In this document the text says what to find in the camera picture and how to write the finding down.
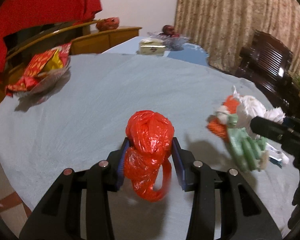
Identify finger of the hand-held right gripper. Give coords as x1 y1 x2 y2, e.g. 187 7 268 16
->
283 117 300 133
249 116 294 144

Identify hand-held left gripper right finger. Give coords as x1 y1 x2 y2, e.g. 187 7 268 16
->
171 137 283 240

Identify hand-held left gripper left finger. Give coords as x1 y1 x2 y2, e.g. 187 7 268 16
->
19 137 130 240

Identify white box with blue label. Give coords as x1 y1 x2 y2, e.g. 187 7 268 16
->
266 142 290 167

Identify white plastic bag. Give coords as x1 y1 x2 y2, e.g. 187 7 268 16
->
216 85 287 140

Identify green packet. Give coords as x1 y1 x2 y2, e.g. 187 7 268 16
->
226 115 268 172

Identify orange plastic bag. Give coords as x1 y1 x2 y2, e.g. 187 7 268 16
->
206 95 240 140

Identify dark wooden armchair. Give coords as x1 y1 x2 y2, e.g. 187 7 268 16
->
235 30 300 120

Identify beige tissue box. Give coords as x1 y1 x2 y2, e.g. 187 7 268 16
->
139 38 167 55

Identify glass fruit bowl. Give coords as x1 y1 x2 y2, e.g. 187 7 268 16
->
147 30 192 51

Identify yellow snack packet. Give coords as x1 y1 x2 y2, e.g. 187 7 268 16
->
44 50 65 72

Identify wooden television cabinet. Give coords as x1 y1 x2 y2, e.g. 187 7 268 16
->
0 20 143 113

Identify beige floral curtain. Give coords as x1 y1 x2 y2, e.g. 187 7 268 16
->
174 0 300 80

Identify red snack packets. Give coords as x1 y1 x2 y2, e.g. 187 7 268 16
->
5 42 72 97

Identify black television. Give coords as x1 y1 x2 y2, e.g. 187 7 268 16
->
4 22 77 53

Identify red cloth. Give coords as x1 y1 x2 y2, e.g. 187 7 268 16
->
0 0 103 83

